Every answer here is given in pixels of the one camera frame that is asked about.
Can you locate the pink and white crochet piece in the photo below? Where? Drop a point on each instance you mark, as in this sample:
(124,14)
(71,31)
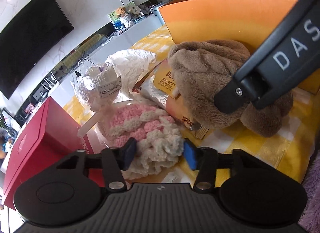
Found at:
(130,123)

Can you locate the red box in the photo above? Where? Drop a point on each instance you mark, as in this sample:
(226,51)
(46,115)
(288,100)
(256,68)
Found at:
(37,133)

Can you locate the white router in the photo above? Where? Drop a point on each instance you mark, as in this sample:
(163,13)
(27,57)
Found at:
(51,84)

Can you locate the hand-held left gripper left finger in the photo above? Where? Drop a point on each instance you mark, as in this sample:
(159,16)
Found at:
(130,153)

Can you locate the silver foil packet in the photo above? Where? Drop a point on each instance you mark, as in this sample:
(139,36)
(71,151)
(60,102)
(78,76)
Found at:
(152,92)

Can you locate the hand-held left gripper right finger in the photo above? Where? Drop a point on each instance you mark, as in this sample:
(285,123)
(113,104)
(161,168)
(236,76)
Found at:
(190,156)

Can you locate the yellow checked tablecloth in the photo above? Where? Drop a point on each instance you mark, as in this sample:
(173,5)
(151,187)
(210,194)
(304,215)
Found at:
(250,145)

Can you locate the clear white bouquet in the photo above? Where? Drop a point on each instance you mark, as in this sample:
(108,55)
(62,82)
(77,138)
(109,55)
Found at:
(105,85)

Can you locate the purple fluffy rug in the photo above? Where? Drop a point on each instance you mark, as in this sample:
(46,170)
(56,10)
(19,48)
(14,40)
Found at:
(312,198)

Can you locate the orange box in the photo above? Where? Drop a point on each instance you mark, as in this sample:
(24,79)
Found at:
(212,17)

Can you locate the white paper slip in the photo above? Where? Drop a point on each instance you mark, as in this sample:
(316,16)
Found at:
(171,179)

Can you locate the peach tissue packet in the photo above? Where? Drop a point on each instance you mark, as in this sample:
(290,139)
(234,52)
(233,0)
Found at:
(178,110)

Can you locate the white television console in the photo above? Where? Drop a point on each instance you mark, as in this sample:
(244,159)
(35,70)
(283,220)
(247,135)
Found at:
(140,30)

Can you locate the grey trash can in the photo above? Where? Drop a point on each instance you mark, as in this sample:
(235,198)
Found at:
(157,6)

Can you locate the brown plush toy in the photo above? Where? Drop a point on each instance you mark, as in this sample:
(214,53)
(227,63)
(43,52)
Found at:
(200,72)

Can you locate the small brown teddy bear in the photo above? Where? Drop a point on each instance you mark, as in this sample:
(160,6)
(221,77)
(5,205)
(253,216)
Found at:
(120,11)

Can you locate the black wall television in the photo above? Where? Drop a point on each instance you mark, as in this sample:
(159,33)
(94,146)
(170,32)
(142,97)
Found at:
(27,45)

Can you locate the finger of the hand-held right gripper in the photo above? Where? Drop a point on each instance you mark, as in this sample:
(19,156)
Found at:
(231,98)

